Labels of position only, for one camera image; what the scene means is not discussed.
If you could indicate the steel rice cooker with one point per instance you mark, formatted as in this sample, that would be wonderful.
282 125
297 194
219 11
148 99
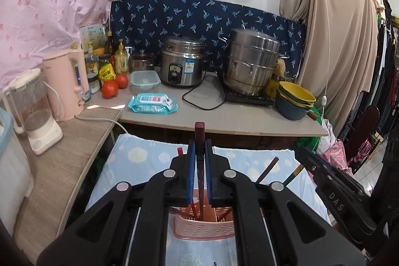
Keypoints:
184 63

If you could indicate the small white jar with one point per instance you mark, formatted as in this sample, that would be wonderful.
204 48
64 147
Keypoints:
93 85

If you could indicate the pink floral cloth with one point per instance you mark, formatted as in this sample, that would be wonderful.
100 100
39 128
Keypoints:
338 153

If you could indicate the potato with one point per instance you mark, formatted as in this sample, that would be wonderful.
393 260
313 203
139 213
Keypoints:
280 66

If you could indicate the dark sauce bottle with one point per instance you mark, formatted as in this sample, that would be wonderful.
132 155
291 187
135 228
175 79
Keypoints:
109 44

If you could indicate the black induction cooker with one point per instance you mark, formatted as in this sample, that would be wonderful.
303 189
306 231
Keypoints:
246 99

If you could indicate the steel steamer pot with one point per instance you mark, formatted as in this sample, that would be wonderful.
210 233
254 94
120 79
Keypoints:
252 60

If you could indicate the white storage box blue rim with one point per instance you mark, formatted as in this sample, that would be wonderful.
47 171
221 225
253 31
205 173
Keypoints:
12 175

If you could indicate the wooden counter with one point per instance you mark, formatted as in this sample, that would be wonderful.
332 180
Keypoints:
78 135

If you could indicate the yellow oil bottle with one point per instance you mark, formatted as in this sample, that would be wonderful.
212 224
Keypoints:
121 62

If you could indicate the dark blue bowl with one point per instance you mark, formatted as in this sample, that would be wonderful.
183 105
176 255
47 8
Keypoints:
290 112

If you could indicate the small steel pot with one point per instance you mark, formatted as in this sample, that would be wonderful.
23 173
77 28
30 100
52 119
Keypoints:
141 63

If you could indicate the red tomato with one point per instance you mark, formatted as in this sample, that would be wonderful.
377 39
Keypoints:
110 90
122 80

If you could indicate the blue wet wipes packet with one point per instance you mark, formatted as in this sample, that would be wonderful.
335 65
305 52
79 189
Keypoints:
149 104

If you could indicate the green bowl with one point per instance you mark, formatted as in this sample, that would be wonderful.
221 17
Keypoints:
290 101

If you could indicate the dark red chopstick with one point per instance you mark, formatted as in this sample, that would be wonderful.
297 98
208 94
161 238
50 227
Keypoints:
199 132
268 170

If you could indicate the jar with yellow label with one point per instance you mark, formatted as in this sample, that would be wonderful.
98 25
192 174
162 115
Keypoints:
106 71

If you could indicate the pink perforated utensil holder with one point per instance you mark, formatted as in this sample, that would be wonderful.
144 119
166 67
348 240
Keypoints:
199 227

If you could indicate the navy floral cloth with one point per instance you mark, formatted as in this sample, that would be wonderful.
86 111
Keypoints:
187 19

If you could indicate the green bag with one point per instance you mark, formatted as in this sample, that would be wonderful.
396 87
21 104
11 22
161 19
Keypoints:
314 129

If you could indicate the yellow bowl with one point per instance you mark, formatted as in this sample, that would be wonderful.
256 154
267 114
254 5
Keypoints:
296 91

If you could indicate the pink electric kettle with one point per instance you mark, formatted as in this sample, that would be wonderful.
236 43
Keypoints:
64 82

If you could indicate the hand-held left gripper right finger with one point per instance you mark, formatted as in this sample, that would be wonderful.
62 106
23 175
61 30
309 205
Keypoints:
209 172

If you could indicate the clear lidded food container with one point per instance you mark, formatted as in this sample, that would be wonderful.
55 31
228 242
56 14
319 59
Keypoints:
145 82

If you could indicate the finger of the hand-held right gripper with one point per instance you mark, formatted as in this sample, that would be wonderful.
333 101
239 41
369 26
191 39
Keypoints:
338 171
311 164

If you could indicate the white cloth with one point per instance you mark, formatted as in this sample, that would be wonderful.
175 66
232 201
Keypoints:
325 135

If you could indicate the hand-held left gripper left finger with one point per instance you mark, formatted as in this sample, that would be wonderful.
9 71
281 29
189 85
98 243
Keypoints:
191 172

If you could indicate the hanging clothes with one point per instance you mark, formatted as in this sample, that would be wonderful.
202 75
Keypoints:
389 66

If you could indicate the cream blender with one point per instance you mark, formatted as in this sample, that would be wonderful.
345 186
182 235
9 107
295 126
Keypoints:
34 116

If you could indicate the clear glass bottle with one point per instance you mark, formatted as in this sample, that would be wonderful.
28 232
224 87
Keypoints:
91 62

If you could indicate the blue planet print tablecloth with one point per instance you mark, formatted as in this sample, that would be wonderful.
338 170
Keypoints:
140 157

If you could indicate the green chopstick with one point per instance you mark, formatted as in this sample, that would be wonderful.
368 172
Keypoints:
294 174

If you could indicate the dark wooden chair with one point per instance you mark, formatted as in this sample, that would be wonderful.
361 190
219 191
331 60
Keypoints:
371 125

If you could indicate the white carton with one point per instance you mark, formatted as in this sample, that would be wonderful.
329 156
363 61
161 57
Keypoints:
93 35

